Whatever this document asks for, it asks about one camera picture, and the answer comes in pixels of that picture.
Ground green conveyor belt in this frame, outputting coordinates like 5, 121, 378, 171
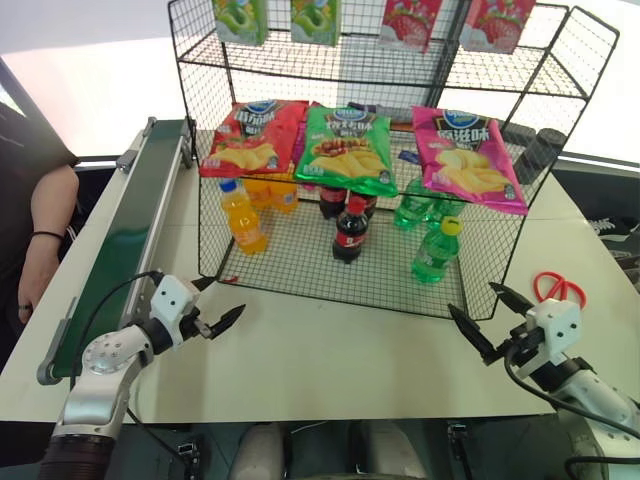
37, 117, 199, 386

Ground red strawberry juice carton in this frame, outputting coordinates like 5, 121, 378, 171
459, 0, 537, 55
378, 0, 441, 54

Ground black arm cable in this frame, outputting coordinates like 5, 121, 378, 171
503, 344, 640, 434
69, 269, 164, 391

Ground red handled scissors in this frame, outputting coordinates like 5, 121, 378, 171
533, 271, 589, 309

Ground orange soda bottle blue cap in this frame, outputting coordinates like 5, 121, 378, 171
218, 178, 270, 256

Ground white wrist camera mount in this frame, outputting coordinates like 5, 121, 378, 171
524, 298, 584, 374
148, 274, 202, 335

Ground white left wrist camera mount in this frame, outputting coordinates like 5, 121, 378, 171
148, 274, 202, 335

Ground black bag white print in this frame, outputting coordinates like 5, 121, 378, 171
552, 167, 640, 301

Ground green apple juice carton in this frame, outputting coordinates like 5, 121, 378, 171
212, 0, 270, 47
289, 0, 343, 47

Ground person torso black clothes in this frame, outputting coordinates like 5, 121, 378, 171
0, 99, 81, 371

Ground grey rounded shape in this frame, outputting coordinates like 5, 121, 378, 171
238, 422, 287, 480

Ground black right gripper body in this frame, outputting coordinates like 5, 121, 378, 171
492, 322, 546, 369

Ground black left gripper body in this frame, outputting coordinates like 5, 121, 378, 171
175, 307, 217, 346

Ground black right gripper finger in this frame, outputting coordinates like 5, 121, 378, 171
447, 303, 497, 365
489, 282, 529, 317

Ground person bare hand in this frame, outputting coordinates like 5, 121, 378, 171
17, 292, 44, 325

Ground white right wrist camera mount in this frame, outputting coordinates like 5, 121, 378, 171
524, 298, 584, 374

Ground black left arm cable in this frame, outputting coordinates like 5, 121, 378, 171
69, 269, 164, 391

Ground green soda bottle yellow cap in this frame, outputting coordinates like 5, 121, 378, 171
410, 217, 461, 285

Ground red potato chips bag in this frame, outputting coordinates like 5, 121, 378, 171
199, 99, 310, 179

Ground cola bottle red cap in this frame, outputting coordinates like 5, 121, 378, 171
332, 196, 370, 263

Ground green potato chips bag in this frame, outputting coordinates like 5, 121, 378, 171
292, 105, 400, 197

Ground dark purple flat packet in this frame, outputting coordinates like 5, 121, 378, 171
347, 102, 416, 125

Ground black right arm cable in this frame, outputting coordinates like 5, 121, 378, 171
503, 344, 640, 434

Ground pink potato chips bag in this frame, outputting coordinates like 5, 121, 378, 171
410, 105, 529, 216

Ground black wire mesh rack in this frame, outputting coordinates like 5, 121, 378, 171
167, 0, 621, 321

